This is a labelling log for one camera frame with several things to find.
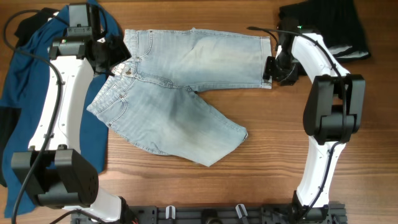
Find light blue denim shorts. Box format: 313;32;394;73
88;29;272;166

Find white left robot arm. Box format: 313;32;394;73
11;35;137;223

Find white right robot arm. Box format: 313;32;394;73
266;26;366;223

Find folded black garment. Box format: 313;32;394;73
279;0;371;63

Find blue polo shirt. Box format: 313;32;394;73
4;7;108;218

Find black shirt under blue shirt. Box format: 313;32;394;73
1;7;57;187

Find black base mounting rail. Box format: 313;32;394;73
70;202;348;224

